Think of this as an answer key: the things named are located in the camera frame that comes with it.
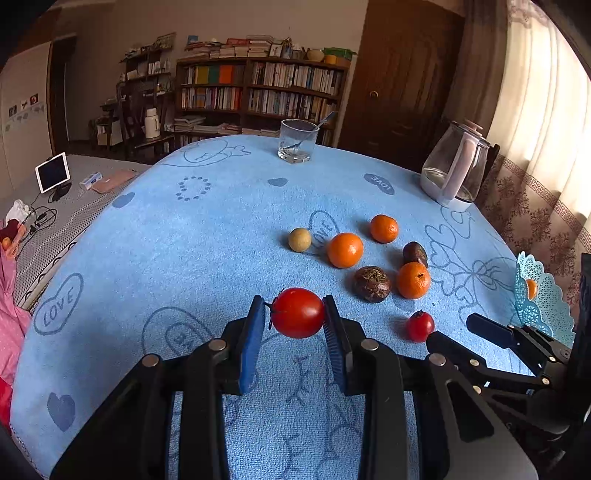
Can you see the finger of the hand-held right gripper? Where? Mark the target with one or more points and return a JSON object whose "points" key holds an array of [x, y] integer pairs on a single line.
{"points": [[461, 353], [489, 328]]}

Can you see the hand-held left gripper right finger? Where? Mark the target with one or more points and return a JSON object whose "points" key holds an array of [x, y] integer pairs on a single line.
{"points": [[334, 346]]}

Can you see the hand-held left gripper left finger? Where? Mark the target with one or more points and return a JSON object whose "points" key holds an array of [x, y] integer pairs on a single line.
{"points": [[251, 344]]}

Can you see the large red tomato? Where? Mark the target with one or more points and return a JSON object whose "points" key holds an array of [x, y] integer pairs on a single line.
{"points": [[298, 314]]}

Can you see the small red tomato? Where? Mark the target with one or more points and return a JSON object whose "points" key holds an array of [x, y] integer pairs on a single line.
{"points": [[420, 326]]}

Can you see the light blue lattice basket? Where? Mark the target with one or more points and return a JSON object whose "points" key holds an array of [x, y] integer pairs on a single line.
{"points": [[549, 300]]}

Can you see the dark passion fruit front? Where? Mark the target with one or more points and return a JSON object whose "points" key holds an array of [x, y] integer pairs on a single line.
{"points": [[372, 284]]}

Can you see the medium mandarin orange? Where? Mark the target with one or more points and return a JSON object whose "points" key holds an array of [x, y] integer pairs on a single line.
{"points": [[413, 280]]}

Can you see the large smooth orange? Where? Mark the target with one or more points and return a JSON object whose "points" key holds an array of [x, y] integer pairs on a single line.
{"points": [[345, 250]]}

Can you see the dark brown passion fruit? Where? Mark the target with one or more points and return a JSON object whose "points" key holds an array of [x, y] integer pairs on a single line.
{"points": [[414, 253]]}

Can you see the pale yellow round fruit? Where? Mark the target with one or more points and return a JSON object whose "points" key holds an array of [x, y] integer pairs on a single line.
{"points": [[300, 240]]}

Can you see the rough-skinned orange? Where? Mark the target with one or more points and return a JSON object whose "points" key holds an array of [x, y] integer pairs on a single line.
{"points": [[532, 289]]}

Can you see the blue printed tablecloth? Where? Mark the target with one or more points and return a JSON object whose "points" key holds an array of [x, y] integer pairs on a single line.
{"points": [[184, 254]]}

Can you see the small mandarin orange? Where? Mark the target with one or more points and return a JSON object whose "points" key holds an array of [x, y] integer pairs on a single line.
{"points": [[384, 229]]}

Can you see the pink phone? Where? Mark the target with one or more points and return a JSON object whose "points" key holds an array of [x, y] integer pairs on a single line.
{"points": [[113, 180]]}

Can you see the patterned cream curtain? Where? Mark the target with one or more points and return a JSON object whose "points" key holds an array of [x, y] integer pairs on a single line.
{"points": [[540, 115]]}

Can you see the clear drinking glass with spoon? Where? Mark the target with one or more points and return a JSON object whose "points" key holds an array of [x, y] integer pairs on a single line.
{"points": [[323, 121]]}

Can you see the grey patterned bed cover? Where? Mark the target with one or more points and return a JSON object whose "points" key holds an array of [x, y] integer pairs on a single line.
{"points": [[60, 217]]}

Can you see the small white box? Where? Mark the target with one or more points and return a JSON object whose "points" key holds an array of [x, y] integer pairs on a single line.
{"points": [[90, 180]]}

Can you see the white thermos jug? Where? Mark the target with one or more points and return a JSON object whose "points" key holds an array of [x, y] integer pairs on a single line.
{"points": [[151, 122]]}

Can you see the pink cloth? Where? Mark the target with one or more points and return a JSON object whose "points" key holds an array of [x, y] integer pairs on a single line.
{"points": [[9, 318]]}

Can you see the brown wooden bookcase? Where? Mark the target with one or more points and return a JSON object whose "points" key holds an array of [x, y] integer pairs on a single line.
{"points": [[247, 85]]}

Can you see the white tablet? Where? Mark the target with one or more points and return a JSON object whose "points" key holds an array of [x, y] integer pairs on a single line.
{"points": [[52, 172]]}

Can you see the white crumpled cloth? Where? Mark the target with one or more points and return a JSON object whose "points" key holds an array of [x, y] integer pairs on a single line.
{"points": [[18, 210]]}

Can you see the brown wooden door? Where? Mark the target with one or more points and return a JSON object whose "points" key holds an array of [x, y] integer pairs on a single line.
{"points": [[397, 74]]}

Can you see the rows of shelved books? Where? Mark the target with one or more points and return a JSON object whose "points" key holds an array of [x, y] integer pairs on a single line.
{"points": [[295, 76]]}

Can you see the dark shelf rack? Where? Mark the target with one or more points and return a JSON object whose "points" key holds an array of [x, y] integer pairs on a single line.
{"points": [[138, 92]]}

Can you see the round beige vase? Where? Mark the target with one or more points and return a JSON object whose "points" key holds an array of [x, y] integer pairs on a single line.
{"points": [[315, 55]]}

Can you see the green box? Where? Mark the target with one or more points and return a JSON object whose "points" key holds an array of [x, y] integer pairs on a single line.
{"points": [[339, 51]]}

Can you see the stacks of loose books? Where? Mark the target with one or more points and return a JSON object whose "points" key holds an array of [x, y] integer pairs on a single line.
{"points": [[231, 46]]}

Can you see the wall stickers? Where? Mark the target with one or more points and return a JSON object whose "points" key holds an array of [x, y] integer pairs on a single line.
{"points": [[23, 109]]}

